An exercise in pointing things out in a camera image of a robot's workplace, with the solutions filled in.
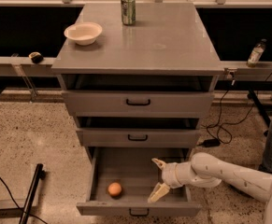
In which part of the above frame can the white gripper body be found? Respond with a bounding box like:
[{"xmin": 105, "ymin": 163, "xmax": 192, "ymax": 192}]
[{"xmin": 162, "ymin": 162, "xmax": 182, "ymax": 189}]

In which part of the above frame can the small black yellow object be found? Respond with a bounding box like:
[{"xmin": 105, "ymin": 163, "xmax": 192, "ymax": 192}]
[{"xmin": 29, "ymin": 52, "xmax": 44, "ymax": 63}]

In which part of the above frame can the grey middle drawer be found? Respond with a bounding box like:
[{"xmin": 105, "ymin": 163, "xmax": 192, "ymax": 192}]
[{"xmin": 77, "ymin": 128, "xmax": 200, "ymax": 148}]

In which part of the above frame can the white bowl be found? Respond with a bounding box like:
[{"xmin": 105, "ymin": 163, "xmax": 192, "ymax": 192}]
[{"xmin": 64, "ymin": 22, "xmax": 103, "ymax": 46}]

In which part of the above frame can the grey bottom drawer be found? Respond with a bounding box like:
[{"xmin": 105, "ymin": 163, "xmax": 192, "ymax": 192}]
[{"xmin": 77, "ymin": 147, "xmax": 202, "ymax": 217}]

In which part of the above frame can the green soda can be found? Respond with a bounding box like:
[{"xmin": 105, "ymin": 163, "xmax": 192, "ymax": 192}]
[{"xmin": 121, "ymin": 0, "xmax": 136, "ymax": 25}]

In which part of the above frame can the black power adapter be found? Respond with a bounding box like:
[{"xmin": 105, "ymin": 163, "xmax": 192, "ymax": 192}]
[{"xmin": 201, "ymin": 138, "xmax": 221, "ymax": 147}]

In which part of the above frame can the black metal stand leg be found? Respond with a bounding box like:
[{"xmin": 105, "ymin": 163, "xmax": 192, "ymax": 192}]
[{"xmin": 19, "ymin": 163, "xmax": 45, "ymax": 224}]

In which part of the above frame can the black cable left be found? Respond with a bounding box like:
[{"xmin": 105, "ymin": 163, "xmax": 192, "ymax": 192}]
[{"xmin": 0, "ymin": 163, "xmax": 49, "ymax": 224}]

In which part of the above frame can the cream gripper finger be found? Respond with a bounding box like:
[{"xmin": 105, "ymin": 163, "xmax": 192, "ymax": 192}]
[
  {"xmin": 148, "ymin": 183, "xmax": 170, "ymax": 203},
  {"xmin": 151, "ymin": 158, "xmax": 166, "ymax": 170}
]

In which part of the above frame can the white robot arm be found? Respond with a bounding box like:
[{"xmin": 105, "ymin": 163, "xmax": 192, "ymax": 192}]
[{"xmin": 148, "ymin": 152, "xmax": 272, "ymax": 224}]

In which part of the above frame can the orange fruit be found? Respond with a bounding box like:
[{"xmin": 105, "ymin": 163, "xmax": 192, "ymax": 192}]
[{"xmin": 107, "ymin": 182, "xmax": 122, "ymax": 197}]

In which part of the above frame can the grey top drawer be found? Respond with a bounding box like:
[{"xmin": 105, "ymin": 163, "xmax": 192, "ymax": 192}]
[{"xmin": 63, "ymin": 91, "xmax": 214, "ymax": 118}]

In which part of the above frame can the grey drawer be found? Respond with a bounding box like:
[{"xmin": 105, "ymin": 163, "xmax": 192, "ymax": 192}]
[
  {"xmin": 77, "ymin": 128, "xmax": 200, "ymax": 148},
  {"xmin": 77, "ymin": 147, "xmax": 202, "ymax": 217},
  {"xmin": 63, "ymin": 91, "xmax": 214, "ymax": 118}
]

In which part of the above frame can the black cable on floor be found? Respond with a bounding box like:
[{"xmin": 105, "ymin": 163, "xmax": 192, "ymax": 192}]
[{"xmin": 196, "ymin": 61, "xmax": 272, "ymax": 147}]

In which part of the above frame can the clear bottle green label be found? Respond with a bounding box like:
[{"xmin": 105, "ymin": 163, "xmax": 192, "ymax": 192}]
[{"xmin": 247, "ymin": 38, "xmax": 266, "ymax": 67}]

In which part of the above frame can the grey drawer cabinet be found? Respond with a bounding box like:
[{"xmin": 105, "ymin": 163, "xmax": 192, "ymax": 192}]
[{"xmin": 50, "ymin": 2, "xmax": 226, "ymax": 161}]

